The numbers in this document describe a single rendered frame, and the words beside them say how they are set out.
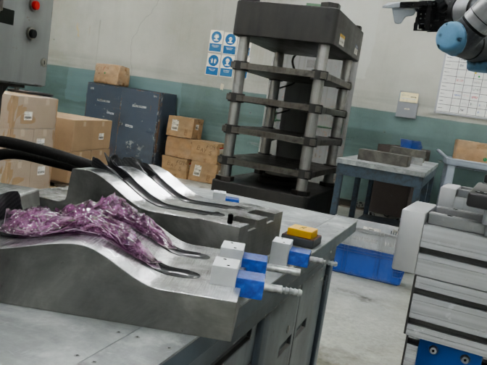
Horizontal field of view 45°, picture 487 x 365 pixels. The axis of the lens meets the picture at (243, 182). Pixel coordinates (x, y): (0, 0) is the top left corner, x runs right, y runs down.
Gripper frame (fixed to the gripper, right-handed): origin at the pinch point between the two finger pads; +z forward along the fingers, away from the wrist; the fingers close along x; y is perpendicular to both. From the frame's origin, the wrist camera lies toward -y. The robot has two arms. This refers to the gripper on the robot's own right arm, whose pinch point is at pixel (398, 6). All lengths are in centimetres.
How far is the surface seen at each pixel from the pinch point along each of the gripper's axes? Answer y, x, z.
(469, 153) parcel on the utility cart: 114, 453, 228
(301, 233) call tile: 56, -52, -18
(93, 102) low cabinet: 90, 212, 671
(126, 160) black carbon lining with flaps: 39, -86, 4
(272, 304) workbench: 69, -66, -24
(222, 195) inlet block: 55, -50, 16
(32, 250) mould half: 42, -122, -38
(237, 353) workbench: 73, -81, -30
